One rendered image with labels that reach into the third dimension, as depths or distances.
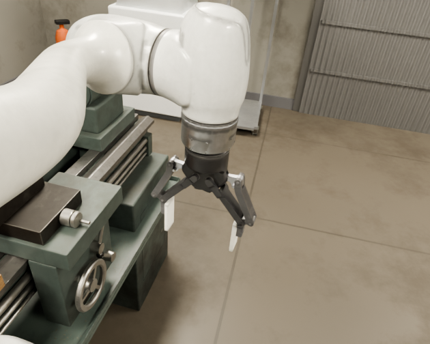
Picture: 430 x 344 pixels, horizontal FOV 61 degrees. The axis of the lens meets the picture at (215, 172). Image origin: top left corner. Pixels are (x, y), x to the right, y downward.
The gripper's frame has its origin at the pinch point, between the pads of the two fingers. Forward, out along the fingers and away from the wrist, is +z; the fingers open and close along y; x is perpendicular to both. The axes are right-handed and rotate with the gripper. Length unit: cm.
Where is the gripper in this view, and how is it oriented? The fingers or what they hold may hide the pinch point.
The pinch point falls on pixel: (200, 232)
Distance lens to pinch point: 73.6
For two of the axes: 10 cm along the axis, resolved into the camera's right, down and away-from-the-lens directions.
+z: -0.8, 8.2, 5.7
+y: 9.4, 2.5, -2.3
